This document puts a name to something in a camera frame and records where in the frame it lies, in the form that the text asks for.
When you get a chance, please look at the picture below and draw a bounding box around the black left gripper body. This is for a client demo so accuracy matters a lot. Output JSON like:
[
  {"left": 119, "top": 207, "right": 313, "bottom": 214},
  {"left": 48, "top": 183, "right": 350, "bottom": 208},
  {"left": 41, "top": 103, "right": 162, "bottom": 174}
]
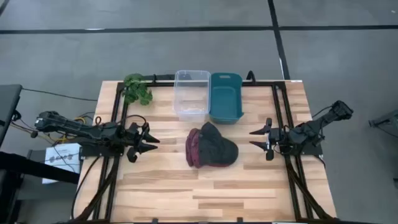
[{"left": 118, "top": 122, "right": 150, "bottom": 163}]

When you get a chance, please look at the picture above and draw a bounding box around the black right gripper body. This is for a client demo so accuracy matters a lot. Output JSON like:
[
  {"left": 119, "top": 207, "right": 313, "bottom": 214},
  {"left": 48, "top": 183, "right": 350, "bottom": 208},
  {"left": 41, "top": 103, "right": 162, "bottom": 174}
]
[{"left": 264, "top": 117, "right": 292, "bottom": 162}]

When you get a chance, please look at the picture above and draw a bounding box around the maroon baseball cap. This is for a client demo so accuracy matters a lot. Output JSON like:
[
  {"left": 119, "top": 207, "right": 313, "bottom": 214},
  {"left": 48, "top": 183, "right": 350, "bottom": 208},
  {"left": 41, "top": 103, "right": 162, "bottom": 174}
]
[
  {"left": 192, "top": 128, "right": 203, "bottom": 167},
  {"left": 185, "top": 129, "right": 233, "bottom": 169}
]

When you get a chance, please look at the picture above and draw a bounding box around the green potted plant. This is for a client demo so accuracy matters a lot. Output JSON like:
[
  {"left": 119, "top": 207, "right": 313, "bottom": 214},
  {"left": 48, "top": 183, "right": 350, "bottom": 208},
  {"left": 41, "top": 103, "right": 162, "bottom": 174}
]
[{"left": 122, "top": 73, "right": 154, "bottom": 106}]

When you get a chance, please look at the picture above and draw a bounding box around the teal plastic bin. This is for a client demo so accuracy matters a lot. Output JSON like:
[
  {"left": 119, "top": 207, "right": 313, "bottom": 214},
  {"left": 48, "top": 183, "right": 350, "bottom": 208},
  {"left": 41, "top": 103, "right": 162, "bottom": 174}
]
[{"left": 208, "top": 72, "right": 244, "bottom": 125}]

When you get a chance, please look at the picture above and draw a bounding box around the clear plastic bin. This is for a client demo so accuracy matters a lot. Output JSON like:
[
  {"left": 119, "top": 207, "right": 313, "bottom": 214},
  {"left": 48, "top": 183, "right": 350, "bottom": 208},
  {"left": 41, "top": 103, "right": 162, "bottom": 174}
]
[{"left": 172, "top": 70, "right": 211, "bottom": 123}]

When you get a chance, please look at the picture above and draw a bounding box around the white paper label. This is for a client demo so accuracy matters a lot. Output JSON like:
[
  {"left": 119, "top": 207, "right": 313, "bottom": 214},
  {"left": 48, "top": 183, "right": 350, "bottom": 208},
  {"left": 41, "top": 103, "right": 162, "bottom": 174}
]
[{"left": 42, "top": 142, "right": 82, "bottom": 184}]

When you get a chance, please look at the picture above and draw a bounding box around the black flat bar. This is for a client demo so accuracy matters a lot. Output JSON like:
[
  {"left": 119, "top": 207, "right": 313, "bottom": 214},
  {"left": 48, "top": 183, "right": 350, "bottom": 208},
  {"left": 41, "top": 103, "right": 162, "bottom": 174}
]
[{"left": 0, "top": 151, "right": 80, "bottom": 185}]

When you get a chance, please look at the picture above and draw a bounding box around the dark grey stand base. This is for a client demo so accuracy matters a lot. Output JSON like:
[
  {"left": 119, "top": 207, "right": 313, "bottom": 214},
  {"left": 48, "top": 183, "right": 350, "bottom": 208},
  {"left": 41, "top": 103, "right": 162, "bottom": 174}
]
[{"left": 368, "top": 108, "right": 398, "bottom": 138}]

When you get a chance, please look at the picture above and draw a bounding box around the black side desk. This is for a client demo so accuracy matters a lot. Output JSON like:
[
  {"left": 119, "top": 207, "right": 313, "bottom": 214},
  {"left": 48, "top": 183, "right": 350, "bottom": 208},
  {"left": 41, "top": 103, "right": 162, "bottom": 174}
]
[{"left": 0, "top": 83, "right": 23, "bottom": 147}]

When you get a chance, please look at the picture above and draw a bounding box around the black left wrist camera cable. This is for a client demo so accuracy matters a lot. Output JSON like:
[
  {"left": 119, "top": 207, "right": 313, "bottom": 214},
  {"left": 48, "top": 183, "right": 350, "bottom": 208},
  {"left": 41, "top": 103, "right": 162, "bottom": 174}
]
[{"left": 118, "top": 114, "right": 147, "bottom": 128}]

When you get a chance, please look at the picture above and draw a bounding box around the black metal table frame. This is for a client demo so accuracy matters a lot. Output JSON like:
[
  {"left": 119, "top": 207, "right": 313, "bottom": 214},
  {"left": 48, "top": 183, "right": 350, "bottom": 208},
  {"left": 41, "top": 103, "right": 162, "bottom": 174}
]
[{"left": 70, "top": 73, "right": 340, "bottom": 224}]

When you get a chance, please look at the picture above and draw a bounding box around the black floor cable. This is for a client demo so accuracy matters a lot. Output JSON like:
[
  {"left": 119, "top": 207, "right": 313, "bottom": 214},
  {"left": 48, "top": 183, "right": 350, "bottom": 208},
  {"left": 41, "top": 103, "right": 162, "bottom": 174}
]
[{"left": 21, "top": 88, "right": 98, "bottom": 102}]

